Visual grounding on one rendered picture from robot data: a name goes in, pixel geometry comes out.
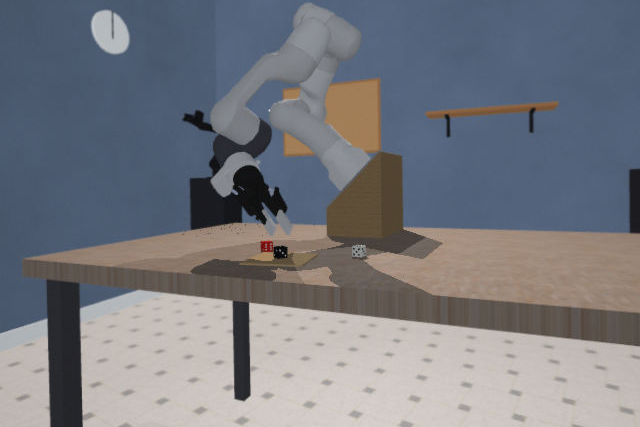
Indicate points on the tan square mat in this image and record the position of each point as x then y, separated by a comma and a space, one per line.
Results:
293, 259

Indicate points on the white die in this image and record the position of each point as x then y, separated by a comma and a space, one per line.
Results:
358, 251

